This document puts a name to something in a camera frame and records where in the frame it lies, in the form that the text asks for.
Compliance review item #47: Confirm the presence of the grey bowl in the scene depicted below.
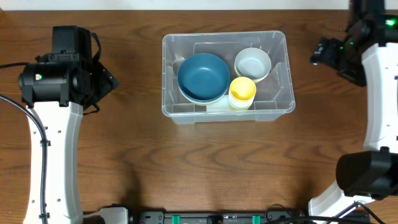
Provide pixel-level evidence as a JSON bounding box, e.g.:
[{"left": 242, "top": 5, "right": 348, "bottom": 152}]
[{"left": 234, "top": 47, "right": 272, "bottom": 83}]

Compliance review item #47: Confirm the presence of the white bowl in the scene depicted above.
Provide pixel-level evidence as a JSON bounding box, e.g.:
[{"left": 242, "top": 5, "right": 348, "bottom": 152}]
[{"left": 246, "top": 75, "right": 268, "bottom": 83}]

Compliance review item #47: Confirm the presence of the beige bowl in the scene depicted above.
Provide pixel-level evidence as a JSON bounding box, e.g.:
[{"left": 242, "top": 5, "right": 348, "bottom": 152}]
[{"left": 178, "top": 88, "right": 228, "bottom": 106}]

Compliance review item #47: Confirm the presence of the dark blue plate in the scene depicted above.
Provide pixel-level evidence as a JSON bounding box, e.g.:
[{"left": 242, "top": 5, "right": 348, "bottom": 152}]
[
  {"left": 177, "top": 53, "right": 231, "bottom": 87},
  {"left": 178, "top": 83, "right": 228, "bottom": 105}
]

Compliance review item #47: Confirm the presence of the yellow cup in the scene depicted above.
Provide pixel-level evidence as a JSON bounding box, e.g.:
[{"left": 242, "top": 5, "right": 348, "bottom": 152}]
[
  {"left": 229, "top": 77, "right": 257, "bottom": 101},
  {"left": 229, "top": 105, "right": 250, "bottom": 111}
]

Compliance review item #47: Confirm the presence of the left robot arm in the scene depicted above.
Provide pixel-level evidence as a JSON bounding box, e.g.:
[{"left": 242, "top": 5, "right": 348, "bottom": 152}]
[{"left": 19, "top": 26, "right": 119, "bottom": 223}]

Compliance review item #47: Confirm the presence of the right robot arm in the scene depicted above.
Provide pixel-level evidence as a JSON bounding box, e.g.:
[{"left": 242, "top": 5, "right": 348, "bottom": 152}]
[{"left": 308, "top": 0, "right": 397, "bottom": 223}]

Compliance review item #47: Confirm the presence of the clear plastic storage bin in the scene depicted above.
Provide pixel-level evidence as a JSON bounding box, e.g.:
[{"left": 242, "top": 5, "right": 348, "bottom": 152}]
[{"left": 162, "top": 30, "right": 296, "bottom": 124}]

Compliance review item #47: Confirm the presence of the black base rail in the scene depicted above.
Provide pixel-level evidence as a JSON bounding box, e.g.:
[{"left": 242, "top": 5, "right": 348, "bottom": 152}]
[{"left": 83, "top": 203, "right": 373, "bottom": 224}]

